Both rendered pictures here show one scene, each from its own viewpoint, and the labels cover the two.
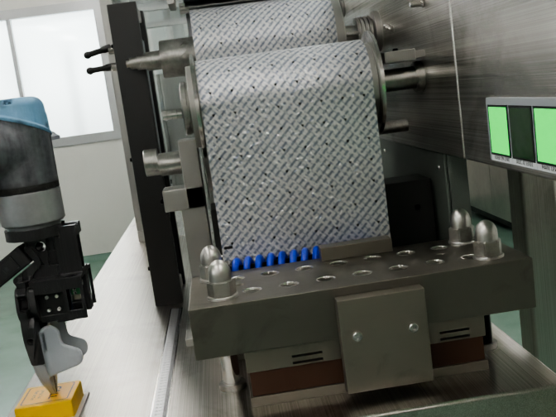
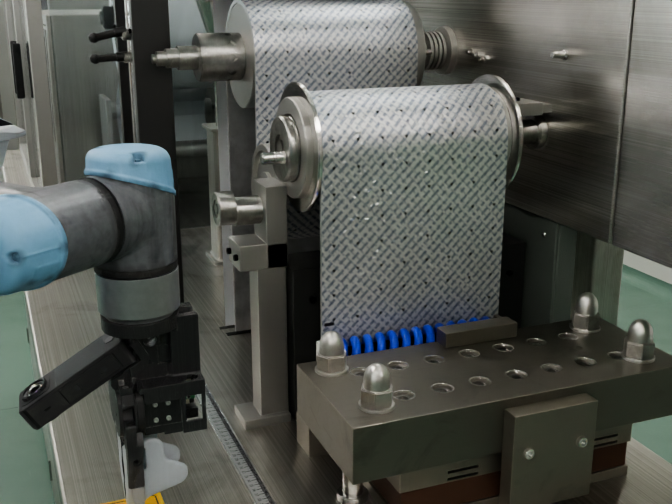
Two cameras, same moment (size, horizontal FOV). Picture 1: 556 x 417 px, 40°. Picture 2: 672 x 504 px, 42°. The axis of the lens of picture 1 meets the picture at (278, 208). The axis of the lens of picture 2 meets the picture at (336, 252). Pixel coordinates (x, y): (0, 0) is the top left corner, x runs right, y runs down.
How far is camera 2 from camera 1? 0.42 m
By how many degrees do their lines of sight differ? 19
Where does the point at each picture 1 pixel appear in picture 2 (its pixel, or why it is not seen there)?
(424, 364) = (584, 478)
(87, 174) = not seen: outside the picture
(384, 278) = (551, 386)
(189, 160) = (275, 211)
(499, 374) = (642, 482)
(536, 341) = not seen: hidden behind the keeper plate
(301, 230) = (410, 305)
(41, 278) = (148, 379)
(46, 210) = (170, 298)
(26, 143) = (157, 213)
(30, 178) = (157, 258)
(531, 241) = not seen: hidden behind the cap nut
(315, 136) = (440, 199)
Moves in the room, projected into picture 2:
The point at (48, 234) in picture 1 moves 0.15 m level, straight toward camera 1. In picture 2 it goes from (168, 328) to (250, 386)
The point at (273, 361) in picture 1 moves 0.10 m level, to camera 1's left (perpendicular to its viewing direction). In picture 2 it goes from (428, 478) to (333, 495)
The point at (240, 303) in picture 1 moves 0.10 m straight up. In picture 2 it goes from (409, 418) to (412, 321)
